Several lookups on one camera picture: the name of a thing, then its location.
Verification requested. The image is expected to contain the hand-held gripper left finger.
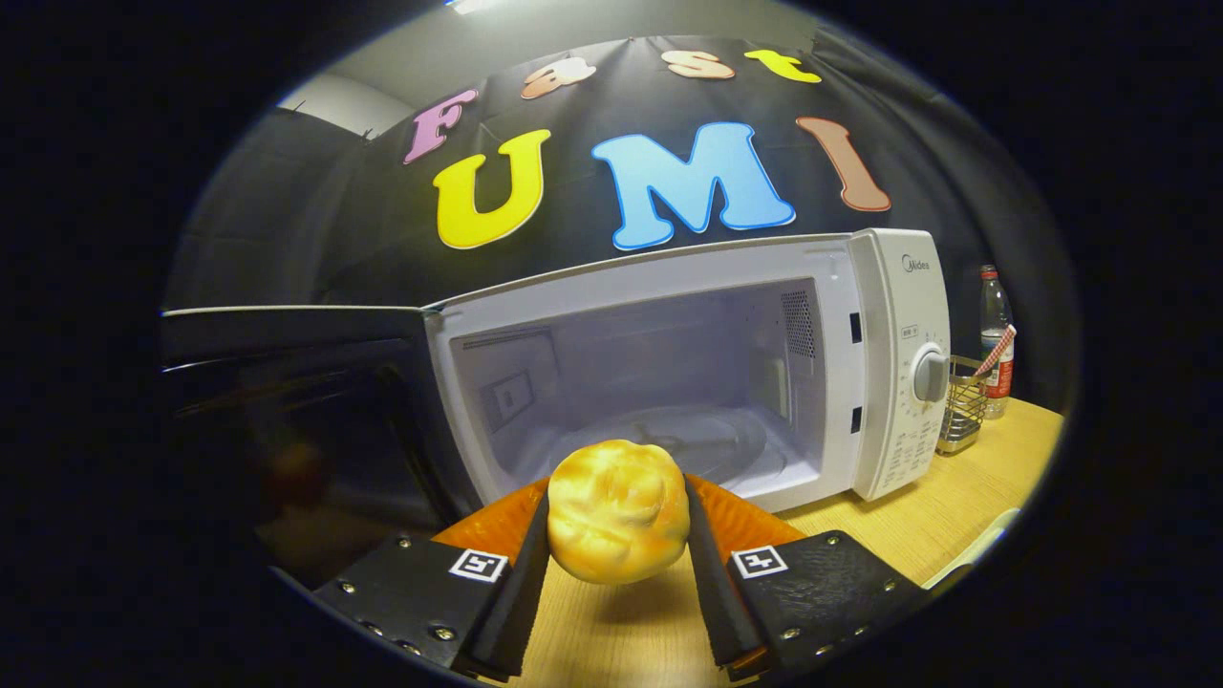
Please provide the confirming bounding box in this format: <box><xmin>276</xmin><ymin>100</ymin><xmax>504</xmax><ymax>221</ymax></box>
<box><xmin>311</xmin><ymin>478</ymin><xmax>553</xmax><ymax>681</ymax></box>

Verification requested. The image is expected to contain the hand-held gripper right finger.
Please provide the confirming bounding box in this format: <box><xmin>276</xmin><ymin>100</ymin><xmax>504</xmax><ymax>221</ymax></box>
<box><xmin>683</xmin><ymin>473</ymin><xmax>928</xmax><ymax>681</ymax></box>

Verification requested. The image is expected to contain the golden bread bun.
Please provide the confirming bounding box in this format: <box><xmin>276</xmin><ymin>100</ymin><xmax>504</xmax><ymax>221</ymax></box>
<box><xmin>547</xmin><ymin>440</ymin><xmax>691</xmax><ymax>586</ymax></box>

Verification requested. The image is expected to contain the white microwave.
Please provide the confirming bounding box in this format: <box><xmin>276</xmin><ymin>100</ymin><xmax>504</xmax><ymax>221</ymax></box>
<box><xmin>161</xmin><ymin>227</ymin><xmax>952</xmax><ymax>593</ymax></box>

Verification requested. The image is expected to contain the pale green rectangular plate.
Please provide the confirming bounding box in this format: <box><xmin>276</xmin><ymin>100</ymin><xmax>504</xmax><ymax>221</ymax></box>
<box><xmin>920</xmin><ymin>507</ymin><xmax>1021</xmax><ymax>591</ymax></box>

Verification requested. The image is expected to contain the red checkered straw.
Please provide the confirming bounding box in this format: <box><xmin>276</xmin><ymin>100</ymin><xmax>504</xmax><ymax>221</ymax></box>
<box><xmin>973</xmin><ymin>325</ymin><xmax>1018</xmax><ymax>378</ymax></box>

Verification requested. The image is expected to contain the clear bottle with red label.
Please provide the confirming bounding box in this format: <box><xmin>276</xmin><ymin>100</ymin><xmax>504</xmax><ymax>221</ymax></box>
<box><xmin>979</xmin><ymin>266</ymin><xmax>1016</xmax><ymax>419</ymax></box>

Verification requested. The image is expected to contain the black backdrop cloth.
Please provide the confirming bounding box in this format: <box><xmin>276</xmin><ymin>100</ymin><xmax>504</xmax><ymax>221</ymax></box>
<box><xmin>167</xmin><ymin>24</ymin><xmax>1081</xmax><ymax>412</ymax></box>

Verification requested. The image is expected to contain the wire mesh utensil holder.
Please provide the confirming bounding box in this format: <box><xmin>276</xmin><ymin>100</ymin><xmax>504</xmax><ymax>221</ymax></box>
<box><xmin>936</xmin><ymin>355</ymin><xmax>990</xmax><ymax>455</ymax></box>

